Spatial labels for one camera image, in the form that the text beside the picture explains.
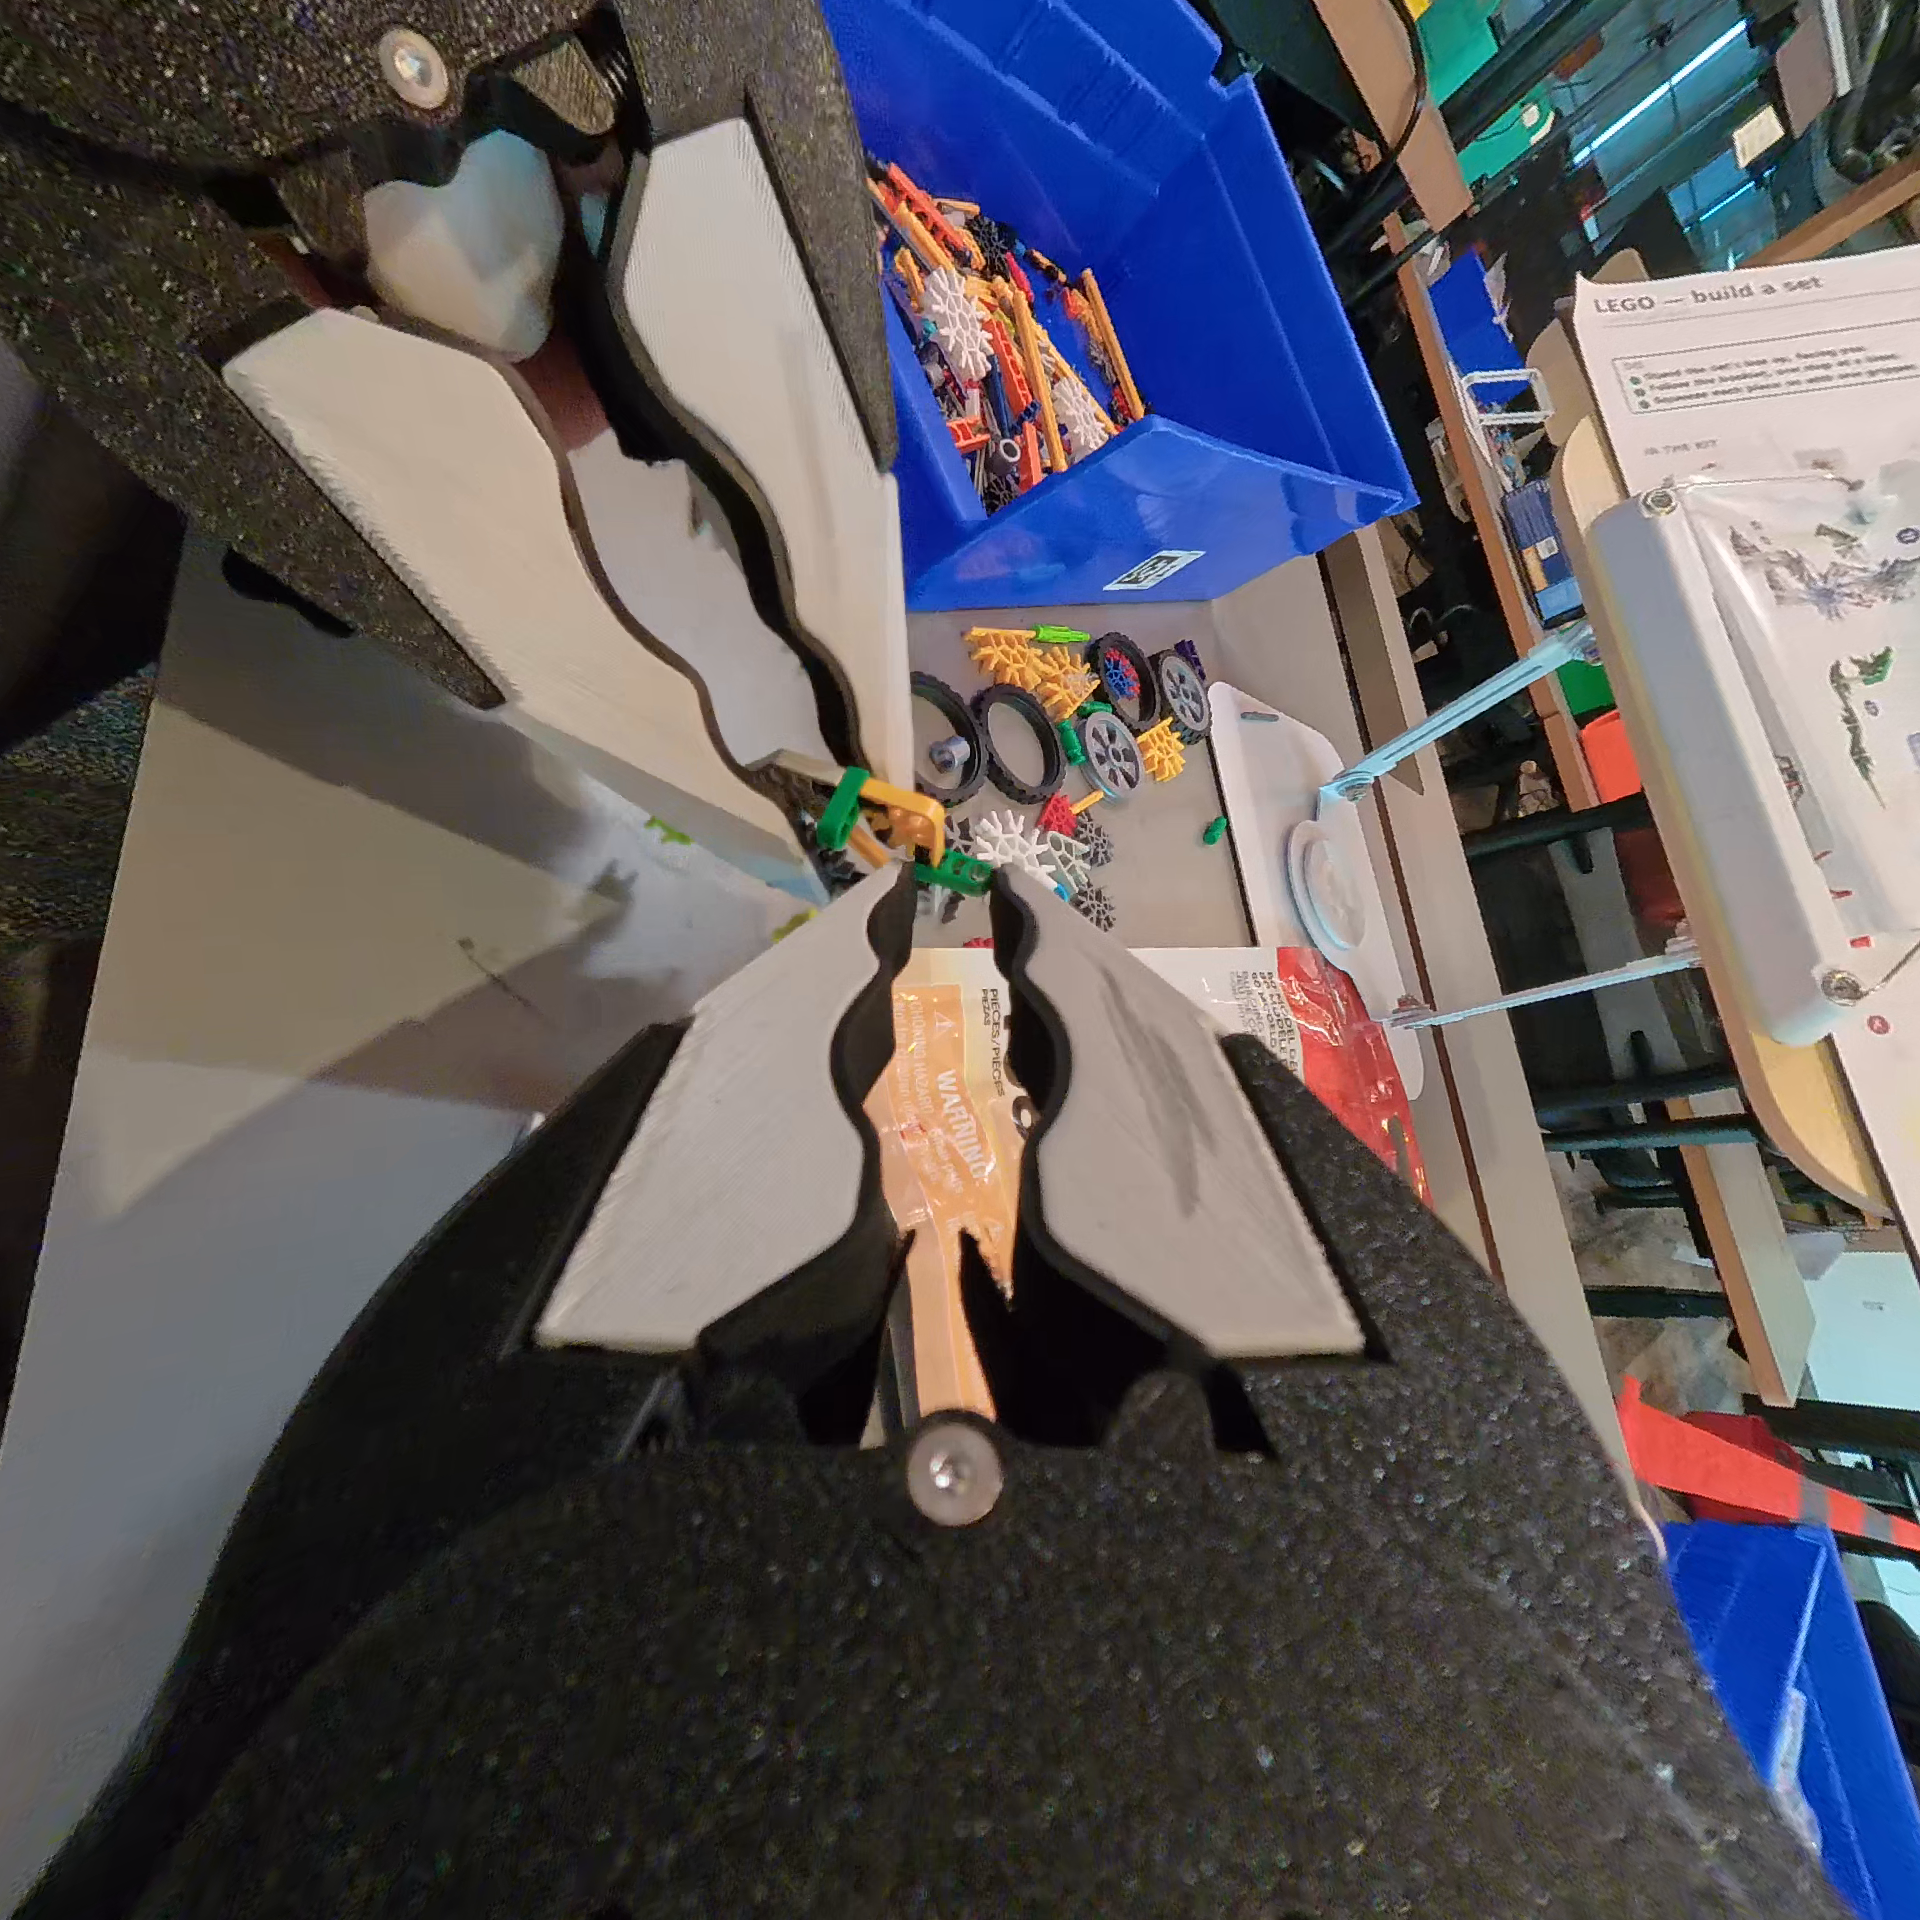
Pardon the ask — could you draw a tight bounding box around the person's left hand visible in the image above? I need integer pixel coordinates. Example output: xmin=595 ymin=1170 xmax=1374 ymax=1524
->
xmin=522 ymin=331 xmax=611 ymax=449

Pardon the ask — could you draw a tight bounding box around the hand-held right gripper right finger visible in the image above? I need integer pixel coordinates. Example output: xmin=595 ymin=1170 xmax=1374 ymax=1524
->
xmin=988 ymin=872 xmax=1374 ymax=1362

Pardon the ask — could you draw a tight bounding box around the lime and gray toy assembly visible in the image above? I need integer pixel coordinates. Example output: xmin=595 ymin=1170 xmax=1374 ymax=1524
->
xmin=752 ymin=750 xmax=953 ymax=911

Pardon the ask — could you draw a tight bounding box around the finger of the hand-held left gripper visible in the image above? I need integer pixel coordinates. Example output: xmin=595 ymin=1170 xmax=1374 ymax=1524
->
xmin=604 ymin=120 xmax=915 ymax=789
xmin=225 ymin=305 xmax=834 ymax=899

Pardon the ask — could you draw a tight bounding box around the white paper sign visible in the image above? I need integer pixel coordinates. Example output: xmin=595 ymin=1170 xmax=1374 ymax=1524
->
xmin=1573 ymin=243 xmax=1920 ymax=1263

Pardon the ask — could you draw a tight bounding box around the black rubber tire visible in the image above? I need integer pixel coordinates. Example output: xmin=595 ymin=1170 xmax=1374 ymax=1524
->
xmin=975 ymin=683 xmax=1072 ymax=810
xmin=911 ymin=674 xmax=988 ymax=810

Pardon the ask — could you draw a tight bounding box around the blue printed box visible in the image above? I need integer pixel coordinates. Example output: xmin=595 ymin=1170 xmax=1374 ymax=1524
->
xmin=1500 ymin=479 xmax=1590 ymax=631

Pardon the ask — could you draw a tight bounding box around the red object with black stripes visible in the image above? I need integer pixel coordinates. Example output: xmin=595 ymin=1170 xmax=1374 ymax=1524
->
xmin=1614 ymin=1379 xmax=1920 ymax=1551

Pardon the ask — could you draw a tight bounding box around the black wheel with blue connector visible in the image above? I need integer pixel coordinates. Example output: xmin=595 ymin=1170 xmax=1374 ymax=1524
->
xmin=1088 ymin=631 xmax=1161 ymax=734

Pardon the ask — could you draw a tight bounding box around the blue plastic bin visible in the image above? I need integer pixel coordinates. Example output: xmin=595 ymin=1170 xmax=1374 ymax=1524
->
xmin=823 ymin=0 xmax=1420 ymax=618
xmin=1668 ymin=1518 xmax=1920 ymax=1920

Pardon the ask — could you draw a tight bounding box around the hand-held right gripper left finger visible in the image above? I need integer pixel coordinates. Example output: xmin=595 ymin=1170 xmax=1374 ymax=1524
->
xmin=535 ymin=872 xmax=915 ymax=1362

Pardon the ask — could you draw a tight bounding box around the white snowflake connector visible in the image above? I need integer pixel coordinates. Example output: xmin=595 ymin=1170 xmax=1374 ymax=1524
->
xmin=969 ymin=814 xmax=1088 ymax=883

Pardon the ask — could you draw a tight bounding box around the printed plastic toy bag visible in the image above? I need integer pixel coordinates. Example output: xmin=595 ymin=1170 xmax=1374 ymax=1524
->
xmin=864 ymin=948 xmax=1433 ymax=1418

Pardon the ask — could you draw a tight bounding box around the pile of toy construction pieces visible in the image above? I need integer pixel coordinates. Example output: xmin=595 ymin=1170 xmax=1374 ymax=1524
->
xmin=870 ymin=163 xmax=1151 ymax=514

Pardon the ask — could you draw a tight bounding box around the small blue bin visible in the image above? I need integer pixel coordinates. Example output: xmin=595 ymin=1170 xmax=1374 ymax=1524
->
xmin=1425 ymin=253 xmax=1514 ymax=408

